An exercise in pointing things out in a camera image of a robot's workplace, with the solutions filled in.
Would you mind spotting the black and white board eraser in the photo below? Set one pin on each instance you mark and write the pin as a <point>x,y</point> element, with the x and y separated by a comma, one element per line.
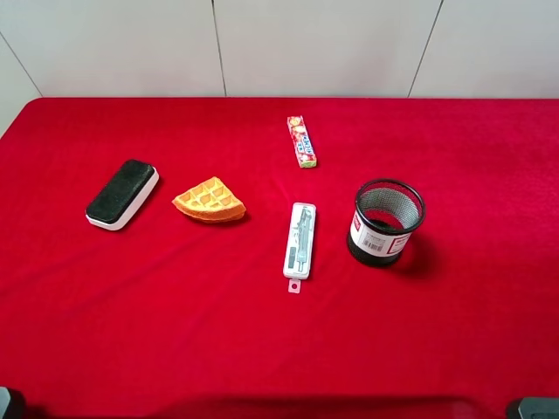
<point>123,195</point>

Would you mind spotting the black base corner right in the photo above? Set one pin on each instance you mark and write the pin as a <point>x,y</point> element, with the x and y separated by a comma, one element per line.
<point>533,408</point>

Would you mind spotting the black base corner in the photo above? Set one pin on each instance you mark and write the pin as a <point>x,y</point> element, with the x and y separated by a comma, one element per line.
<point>12,404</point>
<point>533,408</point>

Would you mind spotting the red candy stick pack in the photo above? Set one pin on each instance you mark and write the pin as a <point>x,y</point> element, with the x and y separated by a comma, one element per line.
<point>303,148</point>

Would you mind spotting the white compass set case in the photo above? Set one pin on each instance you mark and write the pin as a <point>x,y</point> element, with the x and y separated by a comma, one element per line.
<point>299,246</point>

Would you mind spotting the red tablecloth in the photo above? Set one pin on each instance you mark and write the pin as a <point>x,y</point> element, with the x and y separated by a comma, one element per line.
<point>170,317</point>

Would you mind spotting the orange waffle slice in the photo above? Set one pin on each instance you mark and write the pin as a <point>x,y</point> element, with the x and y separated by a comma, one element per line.
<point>210,202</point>

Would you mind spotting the black base corner left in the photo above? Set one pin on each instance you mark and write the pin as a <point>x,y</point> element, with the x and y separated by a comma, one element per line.
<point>12,404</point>

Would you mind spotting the black mesh pen holder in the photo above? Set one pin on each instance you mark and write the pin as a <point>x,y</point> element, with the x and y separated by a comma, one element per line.
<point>387,212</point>

